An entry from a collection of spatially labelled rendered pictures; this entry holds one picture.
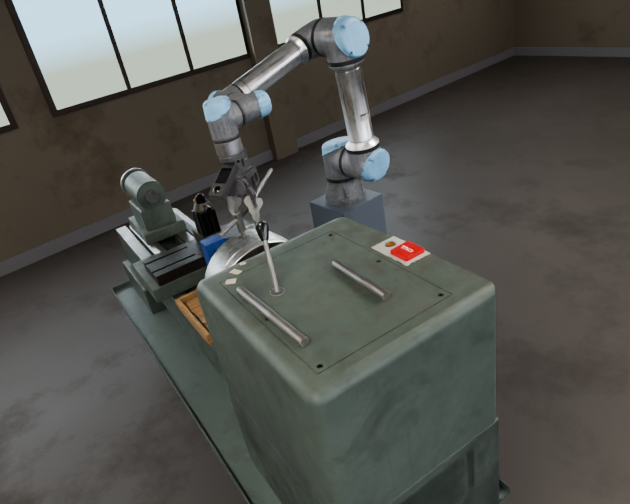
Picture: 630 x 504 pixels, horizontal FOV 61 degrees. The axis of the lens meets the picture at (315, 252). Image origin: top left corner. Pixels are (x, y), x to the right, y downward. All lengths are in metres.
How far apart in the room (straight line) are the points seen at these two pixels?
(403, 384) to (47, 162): 4.38
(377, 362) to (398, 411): 0.15
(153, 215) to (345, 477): 1.79
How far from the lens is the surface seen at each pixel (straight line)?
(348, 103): 1.76
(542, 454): 2.50
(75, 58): 5.11
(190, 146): 5.56
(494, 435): 1.46
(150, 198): 2.57
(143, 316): 2.74
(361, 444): 1.10
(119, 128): 5.26
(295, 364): 1.03
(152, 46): 5.34
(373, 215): 2.02
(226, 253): 1.55
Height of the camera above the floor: 1.92
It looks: 29 degrees down
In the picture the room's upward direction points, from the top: 11 degrees counter-clockwise
